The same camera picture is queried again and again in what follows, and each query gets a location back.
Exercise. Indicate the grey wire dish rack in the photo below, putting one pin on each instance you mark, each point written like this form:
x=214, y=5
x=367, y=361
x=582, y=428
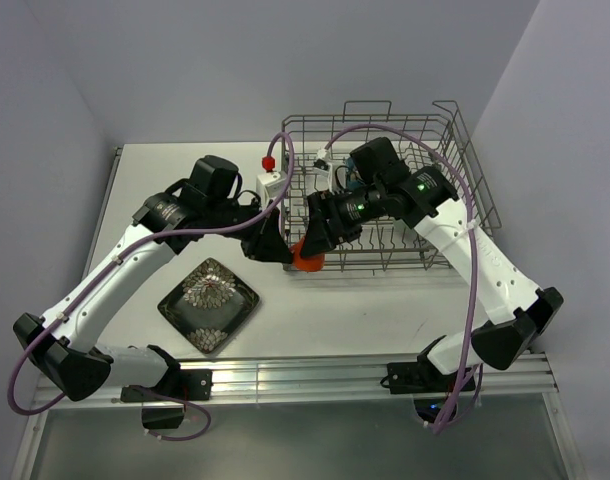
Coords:
x=439, y=137

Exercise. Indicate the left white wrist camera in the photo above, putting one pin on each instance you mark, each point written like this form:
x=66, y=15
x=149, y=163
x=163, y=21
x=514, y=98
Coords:
x=270, y=182

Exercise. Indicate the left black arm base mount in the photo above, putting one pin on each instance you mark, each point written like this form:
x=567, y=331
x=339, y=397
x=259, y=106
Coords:
x=180, y=387

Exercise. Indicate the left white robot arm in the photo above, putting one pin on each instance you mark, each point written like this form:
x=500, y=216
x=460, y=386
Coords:
x=63, y=341

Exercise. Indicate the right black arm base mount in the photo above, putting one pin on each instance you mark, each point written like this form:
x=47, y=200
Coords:
x=420, y=377

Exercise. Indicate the small orange cup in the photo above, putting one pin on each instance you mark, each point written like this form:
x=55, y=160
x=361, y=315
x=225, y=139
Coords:
x=306, y=264

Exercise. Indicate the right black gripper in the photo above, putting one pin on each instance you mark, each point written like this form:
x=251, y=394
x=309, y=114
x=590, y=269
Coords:
x=324, y=205

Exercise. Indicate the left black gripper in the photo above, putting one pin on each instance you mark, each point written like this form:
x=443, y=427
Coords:
x=265, y=243

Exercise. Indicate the aluminium table edge rail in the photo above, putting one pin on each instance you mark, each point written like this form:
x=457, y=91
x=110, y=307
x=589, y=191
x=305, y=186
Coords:
x=345, y=378

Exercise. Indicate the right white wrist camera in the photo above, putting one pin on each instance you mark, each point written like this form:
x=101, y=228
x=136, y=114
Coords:
x=323, y=171

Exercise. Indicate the black floral square plate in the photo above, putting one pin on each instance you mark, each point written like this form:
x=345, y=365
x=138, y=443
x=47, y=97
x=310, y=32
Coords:
x=209, y=306

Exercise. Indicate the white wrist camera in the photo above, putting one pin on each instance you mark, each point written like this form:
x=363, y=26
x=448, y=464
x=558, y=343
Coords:
x=270, y=182
x=323, y=171

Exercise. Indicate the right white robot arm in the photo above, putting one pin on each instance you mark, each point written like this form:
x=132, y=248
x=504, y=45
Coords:
x=517, y=309

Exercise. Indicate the blue patterned bowl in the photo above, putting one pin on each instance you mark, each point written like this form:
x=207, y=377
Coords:
x=353, y=180

